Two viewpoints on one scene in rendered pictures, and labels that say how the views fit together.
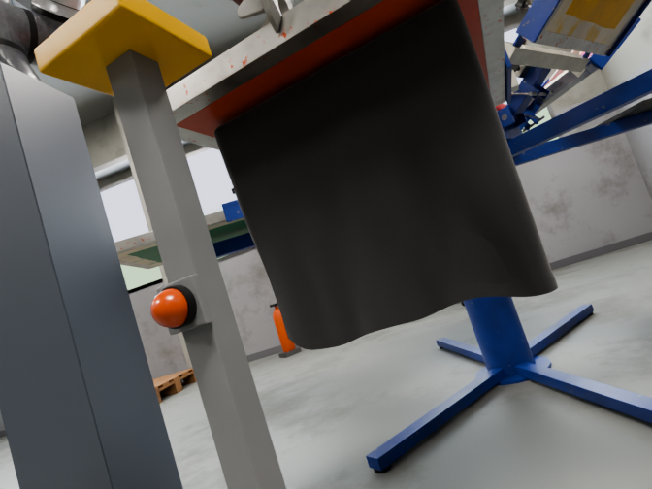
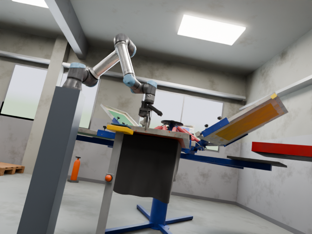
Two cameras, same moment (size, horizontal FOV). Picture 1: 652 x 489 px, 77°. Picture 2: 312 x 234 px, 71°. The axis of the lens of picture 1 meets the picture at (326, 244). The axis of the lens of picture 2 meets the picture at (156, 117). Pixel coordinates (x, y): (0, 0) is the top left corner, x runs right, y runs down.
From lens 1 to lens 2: 95 cm
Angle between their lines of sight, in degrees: 14
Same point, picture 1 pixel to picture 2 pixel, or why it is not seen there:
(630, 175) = (234, 176)
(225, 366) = (110, 191)
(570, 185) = (213, 169)
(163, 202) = (114, 159)
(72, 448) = (48, 189)
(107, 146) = (42, 50)
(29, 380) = (45, 167)
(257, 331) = not seen: hidden behind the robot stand
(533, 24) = (205, 133)
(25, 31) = (85, 77)
